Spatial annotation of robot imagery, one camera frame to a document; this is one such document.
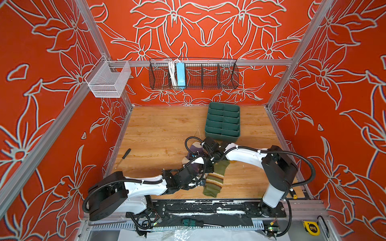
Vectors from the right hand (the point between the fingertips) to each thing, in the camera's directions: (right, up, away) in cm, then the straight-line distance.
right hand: (197, 168), depth 84 cm
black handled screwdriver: (-45, +6, +9) cm, 46 cm away
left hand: (-4, -3, +1) cm, 5 cm away
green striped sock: (+9, -6, -2) cm, 11 cm away
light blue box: (-10, +56, +6) cm, 57 cm away
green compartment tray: (+18, +26, +17) cm, 36 cm away
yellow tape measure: (+52, -22, -17) cm, 59 cm away
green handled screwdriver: (-2, -20, -16) cm, 26 cm away
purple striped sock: (-1, +9, +9) cm, 13 cm away
